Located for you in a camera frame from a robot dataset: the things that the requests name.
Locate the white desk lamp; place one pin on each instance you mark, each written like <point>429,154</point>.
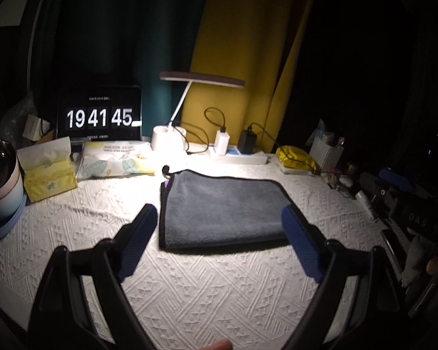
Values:
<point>179,105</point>

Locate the black power adapter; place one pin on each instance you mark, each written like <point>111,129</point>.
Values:
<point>247,140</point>

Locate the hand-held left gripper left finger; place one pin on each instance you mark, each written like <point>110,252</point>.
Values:
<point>138,242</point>

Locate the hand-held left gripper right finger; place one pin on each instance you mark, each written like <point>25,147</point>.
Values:
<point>302,242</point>

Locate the black tablet clock display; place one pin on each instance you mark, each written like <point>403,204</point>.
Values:
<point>99,116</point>

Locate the clear plastic bag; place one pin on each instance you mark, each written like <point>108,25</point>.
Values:
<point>16,116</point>

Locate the white charger plug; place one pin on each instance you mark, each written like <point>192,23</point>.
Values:
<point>221,141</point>

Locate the white wet wipes pack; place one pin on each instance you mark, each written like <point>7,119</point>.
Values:
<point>113,160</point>

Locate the white power strip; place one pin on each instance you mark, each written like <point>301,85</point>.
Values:
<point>241,158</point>

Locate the white round cup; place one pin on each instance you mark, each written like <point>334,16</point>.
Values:
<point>2,186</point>

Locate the yellow tissue box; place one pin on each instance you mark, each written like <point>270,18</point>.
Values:
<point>49,175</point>

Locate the dark green curtain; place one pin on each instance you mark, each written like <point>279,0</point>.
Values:
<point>131,36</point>

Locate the small white box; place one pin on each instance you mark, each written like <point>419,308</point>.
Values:
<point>36,127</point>

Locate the grey towel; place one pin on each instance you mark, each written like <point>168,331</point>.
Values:
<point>222,207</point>

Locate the yellow curtain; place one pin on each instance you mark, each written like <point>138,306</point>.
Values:
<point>248,43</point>

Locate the small white tube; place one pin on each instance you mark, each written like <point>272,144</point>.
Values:
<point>365,204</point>

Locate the yellow plastic packet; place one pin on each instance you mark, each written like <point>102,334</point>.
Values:
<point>297,156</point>

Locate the person's right hand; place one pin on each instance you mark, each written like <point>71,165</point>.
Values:
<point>436,264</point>

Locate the white perforated basket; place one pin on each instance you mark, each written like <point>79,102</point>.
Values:
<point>326,153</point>

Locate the white textured tablecloth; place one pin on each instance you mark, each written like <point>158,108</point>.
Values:
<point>204,291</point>

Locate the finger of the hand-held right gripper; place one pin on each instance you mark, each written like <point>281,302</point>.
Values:
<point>396,179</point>

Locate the person's left hand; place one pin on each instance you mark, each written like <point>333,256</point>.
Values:
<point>217,345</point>

